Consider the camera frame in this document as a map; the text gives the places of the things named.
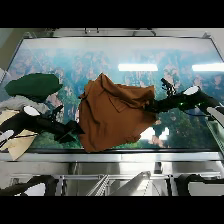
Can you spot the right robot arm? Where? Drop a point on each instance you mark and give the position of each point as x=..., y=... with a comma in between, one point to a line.
x=197, y=97

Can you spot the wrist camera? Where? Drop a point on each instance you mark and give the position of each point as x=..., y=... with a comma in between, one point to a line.
x=56, y=112
x=168, y=87

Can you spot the silver frame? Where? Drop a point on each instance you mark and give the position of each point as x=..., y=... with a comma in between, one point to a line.
x=133, y=158

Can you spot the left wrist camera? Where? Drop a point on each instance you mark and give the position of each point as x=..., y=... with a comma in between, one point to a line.
x=56, y=112

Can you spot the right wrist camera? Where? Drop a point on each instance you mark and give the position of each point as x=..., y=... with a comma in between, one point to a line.
x=168, y=87

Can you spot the cream garment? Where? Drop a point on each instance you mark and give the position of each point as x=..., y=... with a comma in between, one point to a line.
x=18, y=146

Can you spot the grey garment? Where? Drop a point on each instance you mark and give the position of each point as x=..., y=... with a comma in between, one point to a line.
x=16, y=102

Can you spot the dark green garment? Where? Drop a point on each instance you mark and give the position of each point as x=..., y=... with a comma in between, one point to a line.
x=33, y=86

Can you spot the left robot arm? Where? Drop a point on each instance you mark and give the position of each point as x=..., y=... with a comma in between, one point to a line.
x=19, y=122

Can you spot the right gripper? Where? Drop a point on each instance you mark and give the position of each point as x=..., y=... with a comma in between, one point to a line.
x=157, y=106

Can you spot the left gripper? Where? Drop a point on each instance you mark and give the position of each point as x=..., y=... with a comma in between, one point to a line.
x=68, y=130

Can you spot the brown shirt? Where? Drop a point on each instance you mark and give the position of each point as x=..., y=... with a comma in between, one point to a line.
x=113, y=120

